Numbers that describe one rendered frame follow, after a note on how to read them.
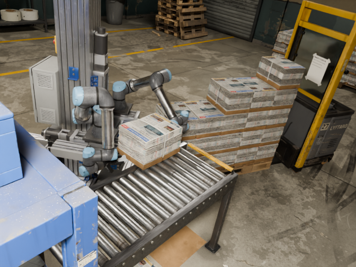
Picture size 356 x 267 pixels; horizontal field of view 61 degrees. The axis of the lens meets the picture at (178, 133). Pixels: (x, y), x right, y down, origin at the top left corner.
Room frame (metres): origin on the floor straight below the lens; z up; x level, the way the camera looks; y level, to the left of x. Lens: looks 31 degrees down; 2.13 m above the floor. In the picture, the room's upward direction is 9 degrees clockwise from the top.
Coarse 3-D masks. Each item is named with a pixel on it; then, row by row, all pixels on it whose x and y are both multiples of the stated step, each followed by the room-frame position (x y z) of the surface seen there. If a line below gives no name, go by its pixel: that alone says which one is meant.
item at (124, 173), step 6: (180, 144) 2.06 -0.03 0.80; (186, 144) 2.08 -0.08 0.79; (126, 168) 1.65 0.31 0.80; (132, 168) 1.66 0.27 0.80; (138, 168) 1.67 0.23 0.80; (114, 174) 1.56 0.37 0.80; (120, 174) 1.57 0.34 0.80; (126, 174) 1.58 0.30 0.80; (102, 180) 1.49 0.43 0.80; (108, 180) 1.50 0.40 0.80; (114, 180) 1.51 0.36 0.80; (90, 186) 1.41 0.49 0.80; (96, 186) 1.42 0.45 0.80; (102, 186) 1.43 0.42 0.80
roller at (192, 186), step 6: (162, 162) 1.78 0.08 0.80; (162, 168) 1.74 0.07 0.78; (168, 168) 1.72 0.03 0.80; (174, 174) 1.68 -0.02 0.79; (180, 174) 1.68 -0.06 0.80; (180, 180) 1.63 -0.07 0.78; (186, 180) 1.62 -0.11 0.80; (192, 186) 1.58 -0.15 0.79; (198, 186) 1.58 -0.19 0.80; (198, 192) 1.54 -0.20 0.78
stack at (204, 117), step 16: (160, 112) 2.57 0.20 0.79; (176, 112) 2.55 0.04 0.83; (192, 112) 2.63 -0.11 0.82; (208, 112) 2.66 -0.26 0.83; (256, 112) 2.85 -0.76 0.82; (192, 128) 2.47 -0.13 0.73; (208, 128) 2.56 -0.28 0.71; (224, 128) 2.66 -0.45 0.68; (240, 128) 2.76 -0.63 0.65; (208, 144) 2.58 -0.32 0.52; (224, 144) 2.69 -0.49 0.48; (240, 144) 2.79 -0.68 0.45; (208, 160) 2.61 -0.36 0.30; (224, 160) 2.71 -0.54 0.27; (240, 160) 2.83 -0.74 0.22
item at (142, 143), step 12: (120, 132) 1.80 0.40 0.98; (132, 132) 1.74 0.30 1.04; (144, 132) 1.77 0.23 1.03; (156, 132) 1.80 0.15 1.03; (120, 144) 1.80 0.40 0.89; (132, 144) 1.73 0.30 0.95; (144, 144) 1.66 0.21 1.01; (156, 144) 1.72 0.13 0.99; (132, 156) 1.71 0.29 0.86; (144, 156) 1.66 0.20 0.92; (156, 156) 1.74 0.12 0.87
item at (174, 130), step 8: (152, 120) 1.97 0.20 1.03; (160, 120) 1.98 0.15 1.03; (168, 120) 2.00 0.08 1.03; (160, 128) 1.87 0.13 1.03; (168, 128) 1.89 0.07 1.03; (176, 128) 1.90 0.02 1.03; (168, 136) 1.82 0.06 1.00; (176, 136) 1.89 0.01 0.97; (168, 144) 1.83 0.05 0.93; (176, 144) 1.91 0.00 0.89; (168, 152) 1.84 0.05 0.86
